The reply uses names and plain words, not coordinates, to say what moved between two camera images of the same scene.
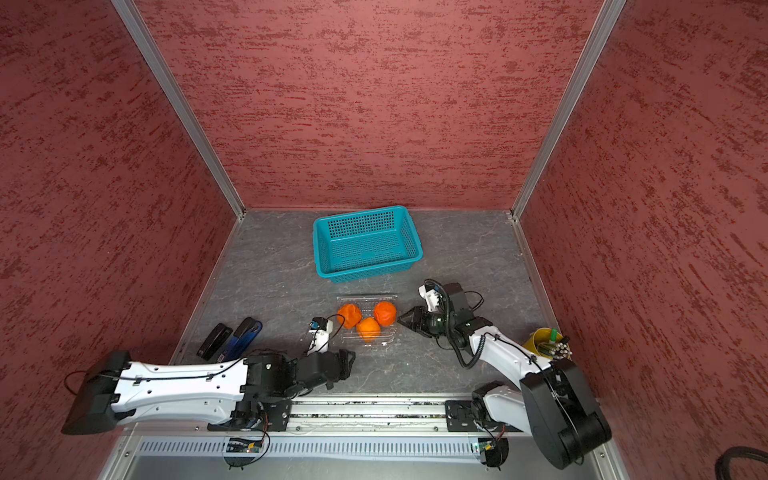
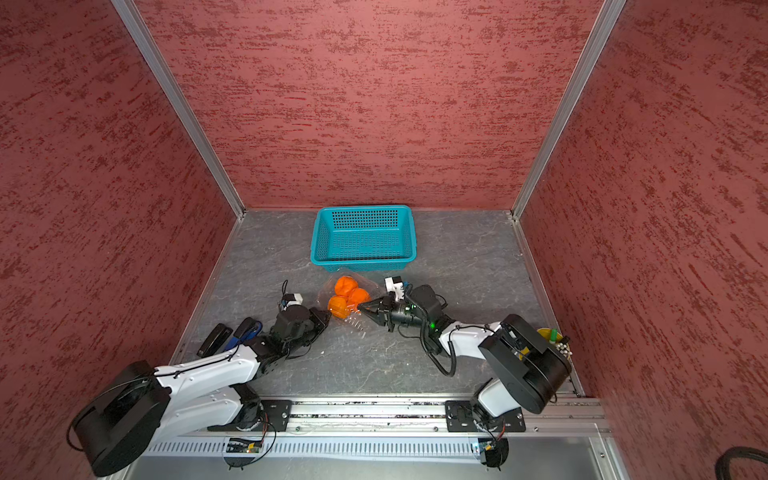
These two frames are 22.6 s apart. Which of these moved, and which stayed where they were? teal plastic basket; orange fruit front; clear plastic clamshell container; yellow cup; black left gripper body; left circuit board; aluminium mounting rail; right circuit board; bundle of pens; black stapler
Moved: clear plastic clamshell container; orange fruit front; black left gripper body
Stayed: aluminium mounting rail; right circuit board; teal plastic basket; yellow cup; left circuit board; bundle of pens; black stapler
